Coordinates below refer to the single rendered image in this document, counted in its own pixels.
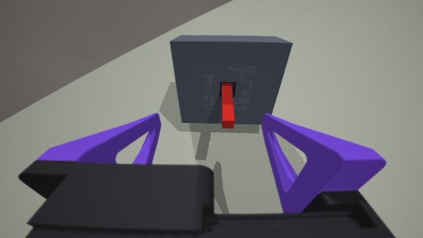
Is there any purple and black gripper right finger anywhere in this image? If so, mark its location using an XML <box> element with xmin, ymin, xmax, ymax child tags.
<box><xmin>261</xmin><ymin>113</ymin><xmax>387</xmax><ymax>213</ymax></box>

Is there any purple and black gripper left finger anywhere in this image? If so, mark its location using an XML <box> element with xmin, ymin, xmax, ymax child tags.
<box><xmin>37</xmin><ymin>113</ymin><xmax>161</xmax><ymax>164</ymax></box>

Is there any dark grey panel with slot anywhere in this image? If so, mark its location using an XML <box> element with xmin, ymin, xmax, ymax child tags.
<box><xmin>170</xmin><ymin>35</ymin><xmax>293</xmax><ymax>125</ymax></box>

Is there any red rectangular peg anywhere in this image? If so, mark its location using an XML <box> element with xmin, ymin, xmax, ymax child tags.
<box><xmin>221</xmin><ymin>83</ymin><xmax>235</xmax><ymax>128</ymax></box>

